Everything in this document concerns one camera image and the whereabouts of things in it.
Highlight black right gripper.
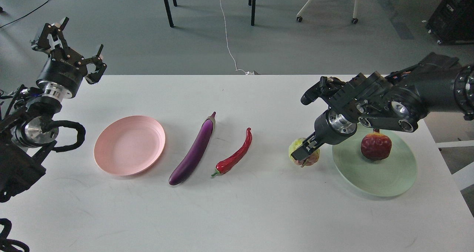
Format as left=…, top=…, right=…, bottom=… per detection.
left=291, top=109, right=357, bottom=162

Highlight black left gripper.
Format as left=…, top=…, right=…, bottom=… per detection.
left=30, top=17, right=107, bottom=98

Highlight yellow-green custard apple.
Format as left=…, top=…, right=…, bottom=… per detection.
left=288, top=138, right=320, bottom=167

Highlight red pomegranate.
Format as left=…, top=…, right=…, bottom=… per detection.
left=360, top=128, right=392, bottom=161

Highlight purple eggplant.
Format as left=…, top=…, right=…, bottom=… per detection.
left=168, top=112, right=216, bottom=186

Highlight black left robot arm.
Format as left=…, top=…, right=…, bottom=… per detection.
left=0, top=17, right=107, bottom=203

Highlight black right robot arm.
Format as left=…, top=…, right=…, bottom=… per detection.
left=290, top=53, right=474, bottom=162

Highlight light green plate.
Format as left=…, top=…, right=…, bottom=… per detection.
left=332, top=127, right=417, bottom=197

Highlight red chili pepper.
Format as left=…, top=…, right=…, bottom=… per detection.
left=211, top=128, right=253, bottom=178

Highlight pink plate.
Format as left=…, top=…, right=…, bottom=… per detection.
left=93, top=115, right=166, bottom=176

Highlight black table legs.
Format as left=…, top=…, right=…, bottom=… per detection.
left=160, top=0, right=257, bottom=28

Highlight black equipment case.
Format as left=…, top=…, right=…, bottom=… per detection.
left=426, top=0, right=474, bottom=45

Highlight white cable on floor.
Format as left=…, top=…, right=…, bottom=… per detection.
left=213, top=0, right=256, bottom=75

